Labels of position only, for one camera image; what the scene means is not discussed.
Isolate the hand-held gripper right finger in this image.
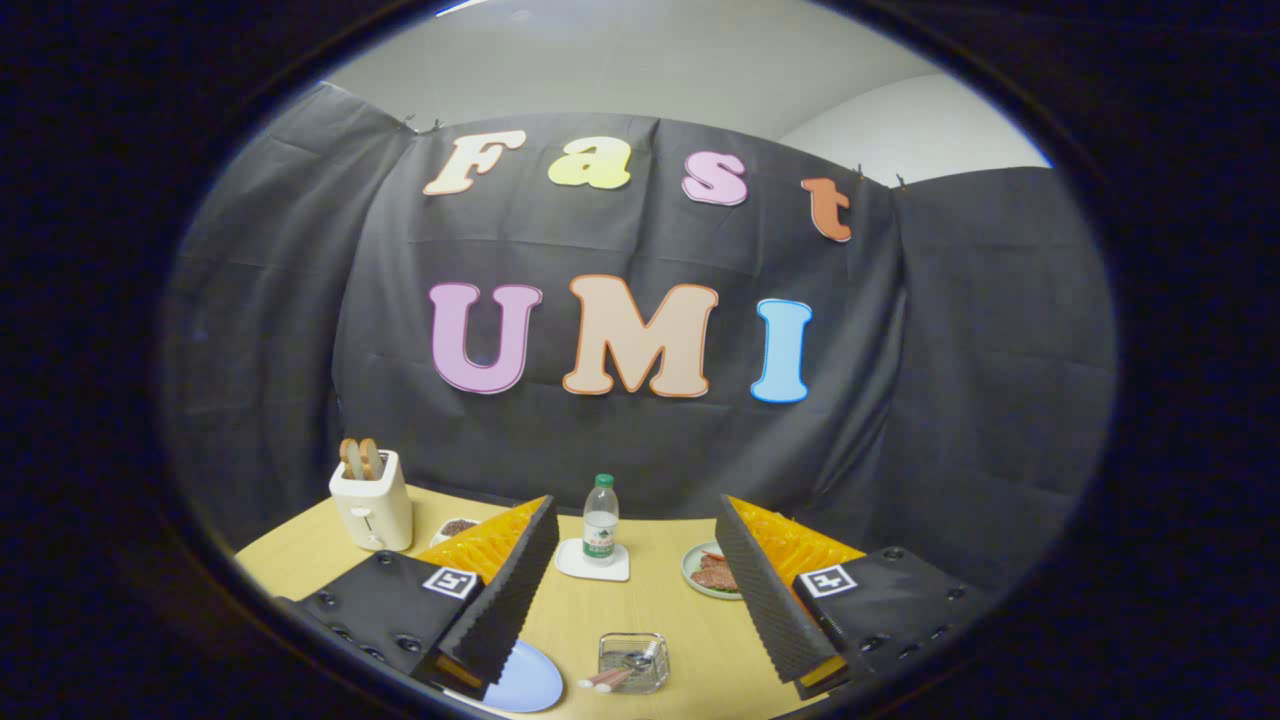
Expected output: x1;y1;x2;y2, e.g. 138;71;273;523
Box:
714;494;1001;701

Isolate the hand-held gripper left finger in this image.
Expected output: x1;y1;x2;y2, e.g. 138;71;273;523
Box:
275;495;561;701

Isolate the spoon with red checked handle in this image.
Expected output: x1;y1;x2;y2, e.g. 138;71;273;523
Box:
578;650;656;691

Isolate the fork with red checked handle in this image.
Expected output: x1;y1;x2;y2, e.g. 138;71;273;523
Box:
595;645;661;694

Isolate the pale green plate of meat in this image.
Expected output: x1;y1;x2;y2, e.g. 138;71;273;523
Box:
682;541;746;601

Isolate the white square coaster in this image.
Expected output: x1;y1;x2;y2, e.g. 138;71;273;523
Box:
555;538;631;583

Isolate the blue round plate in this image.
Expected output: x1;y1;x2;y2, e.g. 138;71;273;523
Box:
445;640;565;714

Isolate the clear green-capped water bottle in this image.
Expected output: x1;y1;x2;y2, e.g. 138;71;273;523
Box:
582;474;621;568

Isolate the cream white toaster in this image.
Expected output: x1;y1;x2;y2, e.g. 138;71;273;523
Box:
329;449;414;552

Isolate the metal wire cutlery basket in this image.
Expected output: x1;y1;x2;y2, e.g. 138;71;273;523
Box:
597;632;670;695

